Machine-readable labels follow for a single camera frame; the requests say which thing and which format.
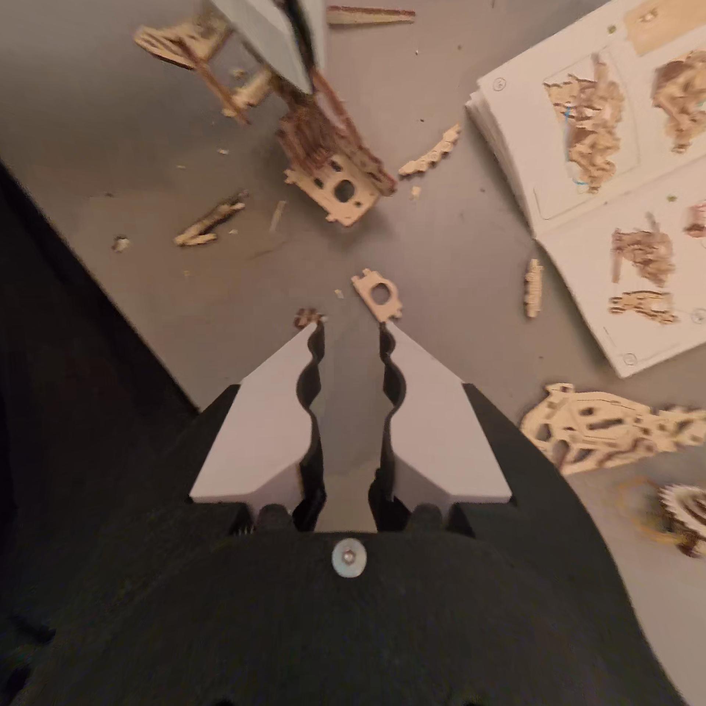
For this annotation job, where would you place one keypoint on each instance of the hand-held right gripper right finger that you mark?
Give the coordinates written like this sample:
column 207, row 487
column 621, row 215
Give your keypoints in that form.
column 447, row 441

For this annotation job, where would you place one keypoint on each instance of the thin wooden splinter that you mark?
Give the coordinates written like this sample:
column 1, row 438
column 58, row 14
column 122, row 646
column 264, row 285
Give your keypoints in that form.
column 277, row 216

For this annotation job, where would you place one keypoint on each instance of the small wooden track strip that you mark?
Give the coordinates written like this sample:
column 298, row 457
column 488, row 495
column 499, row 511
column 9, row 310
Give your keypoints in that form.
column 430, row 151
column 533, row 289

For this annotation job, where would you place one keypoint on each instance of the wooden model side plate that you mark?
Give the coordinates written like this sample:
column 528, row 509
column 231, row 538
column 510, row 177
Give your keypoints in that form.
column 543, row 424

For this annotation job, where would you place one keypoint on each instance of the open instruction booklet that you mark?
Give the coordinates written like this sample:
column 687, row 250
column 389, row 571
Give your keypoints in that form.
column 573, row 265

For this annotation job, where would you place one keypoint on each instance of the yellow rubber band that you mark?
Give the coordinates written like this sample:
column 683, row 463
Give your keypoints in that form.
column 620, row 496

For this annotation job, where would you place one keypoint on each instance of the wooden gear assembly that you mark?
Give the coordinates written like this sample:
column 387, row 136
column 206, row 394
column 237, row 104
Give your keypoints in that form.
column 686, row 513

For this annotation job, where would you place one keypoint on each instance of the small wood scrap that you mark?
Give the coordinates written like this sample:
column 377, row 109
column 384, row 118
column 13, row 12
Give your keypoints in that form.
column 121, row 243

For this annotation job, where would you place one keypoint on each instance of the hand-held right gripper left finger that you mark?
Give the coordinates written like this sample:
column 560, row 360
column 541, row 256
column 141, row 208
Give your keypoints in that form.
column 253, row 441

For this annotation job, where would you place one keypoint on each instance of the dark wooden sprue scrap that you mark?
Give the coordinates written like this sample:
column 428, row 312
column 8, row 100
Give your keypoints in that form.
column 212, row 220

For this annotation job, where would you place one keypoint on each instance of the wooden wedge strip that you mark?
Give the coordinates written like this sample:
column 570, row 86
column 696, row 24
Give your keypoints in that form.
column 369, row 15

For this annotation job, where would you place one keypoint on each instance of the partly built wooden model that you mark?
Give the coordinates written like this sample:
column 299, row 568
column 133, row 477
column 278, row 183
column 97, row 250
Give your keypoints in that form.
column 314, row 143

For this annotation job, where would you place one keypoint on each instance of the small wooden plate with hole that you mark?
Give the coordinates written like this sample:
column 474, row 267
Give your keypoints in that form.
column 386, row 309

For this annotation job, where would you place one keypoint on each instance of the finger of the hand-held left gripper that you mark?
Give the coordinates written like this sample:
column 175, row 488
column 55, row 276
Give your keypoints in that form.
column 315, row 27
column 265, row 33

